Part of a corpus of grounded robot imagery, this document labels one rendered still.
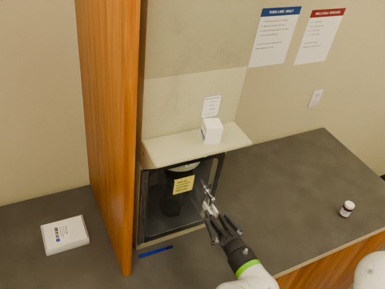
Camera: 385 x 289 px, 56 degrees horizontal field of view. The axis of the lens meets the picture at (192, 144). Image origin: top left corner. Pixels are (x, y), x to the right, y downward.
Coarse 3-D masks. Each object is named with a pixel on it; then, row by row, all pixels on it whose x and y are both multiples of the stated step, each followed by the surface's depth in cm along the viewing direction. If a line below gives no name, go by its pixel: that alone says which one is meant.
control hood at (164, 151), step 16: (224, 128) 114; (144, 144) 103; (160, 144) 104; (176, 144) 105; (192, 144) 106; (208, 144) 107; (224, 144) 108; (240, 144) 108; (144, 160) 105; (160, 160) 99; (176, 160) 100
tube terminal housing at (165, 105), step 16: (144, 80) 92; (160, 80) 94; (176, 80) 96; (192, 80) 99; (208, 80) 101; (224, 80) 104; (240, 80) 107; (144, 96) 95; (160, 96) 97; (176, 96) 100; (192, 96) 103; (224, 96) 108; (144, 112) 98; (160, 112) 101; (176, 112) 104; (192, 112) 107; (224, 112) 113; (144, 128) 102; (160, 128) 105; (176, 128) 108; (192, 128) 111; (160, 240) 145
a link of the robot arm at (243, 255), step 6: (234, 252) 118; (240, 252) 117; (246, 252) 117; (252, 252) 119; (234, 258) 117; (240, 258) 116; (246, 258) 116; (252, 258) 116; (234, 264) 117; (240, 264) 115; (234, 270) 117
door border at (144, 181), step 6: (144, 174) 113; (144, 180) 115; (144, 186) 117; (144, 192) 119; (144, 198) 121; (144, 204) 123; (144, 210) 125; (144, 216) 127; (144, 222) 130; (144, 228) 132; (138, 240) 135
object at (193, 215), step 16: (192, 160) 119; (208, 160) 123; (224, 160) 127; (160, 176) 117; (176, 176) 121; (208, 176) 129; (160, 192) 122; (192, 192) 131; (160, 208) 128; (176, 208) 133; (192, 208) 138; (160, 224) 135; (176, 224) 140; (192, 224) 145; (144, 240) 137
